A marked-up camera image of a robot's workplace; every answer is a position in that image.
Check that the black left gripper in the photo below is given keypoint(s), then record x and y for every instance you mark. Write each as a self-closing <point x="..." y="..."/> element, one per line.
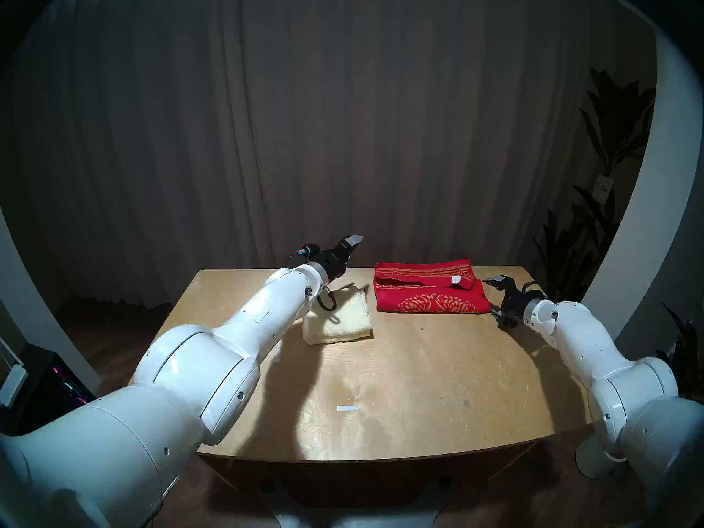
<point x="334" y="262"/>

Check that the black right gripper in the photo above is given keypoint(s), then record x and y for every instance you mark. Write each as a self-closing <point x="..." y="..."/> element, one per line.
<point x="518" y="306"/>

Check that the cream dotted towel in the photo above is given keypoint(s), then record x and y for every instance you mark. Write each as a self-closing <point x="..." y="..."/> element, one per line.
<point x="344" y="320"/>

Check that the red towel with gold border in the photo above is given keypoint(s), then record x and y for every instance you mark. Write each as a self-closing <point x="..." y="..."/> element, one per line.
<point x="423" y="293"/>

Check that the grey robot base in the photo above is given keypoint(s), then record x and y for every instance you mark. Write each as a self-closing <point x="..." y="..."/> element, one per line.
<point x="352" y="518"/>

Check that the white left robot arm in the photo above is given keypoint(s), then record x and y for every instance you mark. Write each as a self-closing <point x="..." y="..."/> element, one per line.
<point x="165" y="378"/>

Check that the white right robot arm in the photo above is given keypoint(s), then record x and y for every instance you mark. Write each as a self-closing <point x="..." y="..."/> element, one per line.
<point x="594" y="345"/>

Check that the grey-brown pleated curtain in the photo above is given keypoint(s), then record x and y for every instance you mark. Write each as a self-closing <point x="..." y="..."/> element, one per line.
<point x="330" y="120"/>

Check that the white plant label tag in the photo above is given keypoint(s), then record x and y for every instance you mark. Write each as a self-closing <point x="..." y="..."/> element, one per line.
<point x="603" y="187"/>

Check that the white curved arch pillar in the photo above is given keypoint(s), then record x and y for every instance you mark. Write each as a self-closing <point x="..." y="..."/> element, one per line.
<point x="660" y="202"/>
<point x="27" y="312"/>

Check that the small dark potted plant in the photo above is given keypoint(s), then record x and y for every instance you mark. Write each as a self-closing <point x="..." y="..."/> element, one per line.
<point x="687" y="351"/>

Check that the tall dark leafy plant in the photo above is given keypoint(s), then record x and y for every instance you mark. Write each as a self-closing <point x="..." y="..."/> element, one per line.
<point x="616" y="114"/>

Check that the black computer with RGB lights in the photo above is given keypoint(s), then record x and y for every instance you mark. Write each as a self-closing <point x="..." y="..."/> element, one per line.
<point x="49" y="384"/>

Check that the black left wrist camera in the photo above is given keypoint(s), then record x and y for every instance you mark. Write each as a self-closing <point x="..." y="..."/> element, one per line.
<point x="308" y="251"/>

